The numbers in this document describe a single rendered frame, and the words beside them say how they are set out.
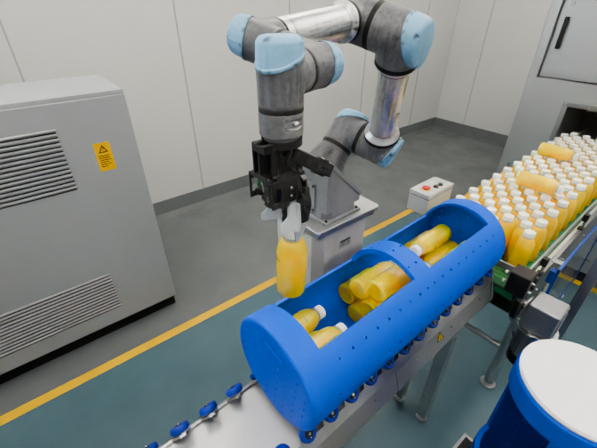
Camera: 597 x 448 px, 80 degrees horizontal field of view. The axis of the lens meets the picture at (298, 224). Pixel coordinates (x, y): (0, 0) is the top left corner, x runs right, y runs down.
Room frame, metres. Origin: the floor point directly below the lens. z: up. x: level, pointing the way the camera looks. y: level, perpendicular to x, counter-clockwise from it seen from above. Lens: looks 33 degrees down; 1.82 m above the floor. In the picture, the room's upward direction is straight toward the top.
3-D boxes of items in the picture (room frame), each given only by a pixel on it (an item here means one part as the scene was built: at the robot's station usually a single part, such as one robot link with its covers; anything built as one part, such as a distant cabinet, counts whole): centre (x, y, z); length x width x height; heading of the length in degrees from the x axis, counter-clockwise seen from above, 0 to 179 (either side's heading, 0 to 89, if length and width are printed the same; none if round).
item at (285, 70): (0.59, 0.03, 1.72); 0.09 x 0.08 x 0.11; 146
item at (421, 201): (1.44, -0.61, 1.05); 0.20 x 0.10 x 0.10; 130
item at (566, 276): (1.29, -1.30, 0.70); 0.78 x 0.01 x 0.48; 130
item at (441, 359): (0.99, -0.63, 0.31); 0.06 x 0.06 x 0.63; 40
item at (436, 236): (1.01, -0.46, 1.10); 0.17 x 0.07 x 0.07; 130
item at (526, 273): (0.97, -0.80, 0.95); 0.10 x 0.07 x 0.10; 40
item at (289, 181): (0.58, 0.03, 1.56); 0.09 x 0.08 x 0.12; 130
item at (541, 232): (1.17, -0.96, 0.98); 0.07 x 0.07 x 0.17
